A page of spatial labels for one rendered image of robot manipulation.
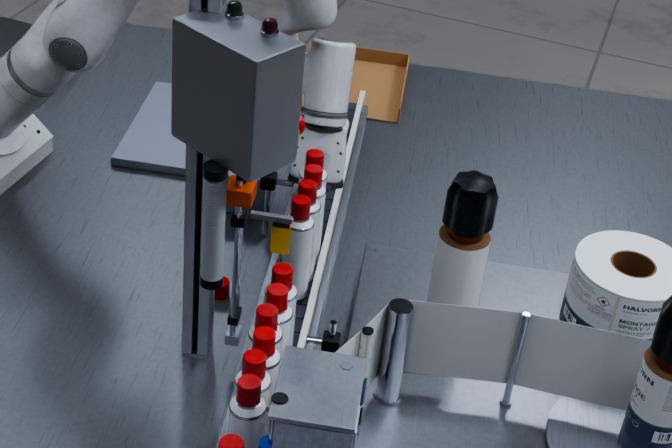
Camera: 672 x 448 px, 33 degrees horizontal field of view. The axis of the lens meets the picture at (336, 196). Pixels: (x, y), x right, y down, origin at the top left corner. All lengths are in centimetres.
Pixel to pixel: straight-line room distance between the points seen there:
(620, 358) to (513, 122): 108
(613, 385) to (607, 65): 341
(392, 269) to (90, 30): 70
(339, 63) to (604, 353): 71
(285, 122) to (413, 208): 86
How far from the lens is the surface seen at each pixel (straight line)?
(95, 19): 206
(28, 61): 221
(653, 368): 173
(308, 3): 197
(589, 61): 515
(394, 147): 259
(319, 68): 207
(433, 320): 177
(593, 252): 201
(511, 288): 212
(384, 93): 280
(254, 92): 150
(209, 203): 163
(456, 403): 186
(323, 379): 147
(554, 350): 181
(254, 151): 154
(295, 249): 194
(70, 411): 188
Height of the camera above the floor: 214
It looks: 33 degrees down
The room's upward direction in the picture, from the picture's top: 6 degrees clockwise
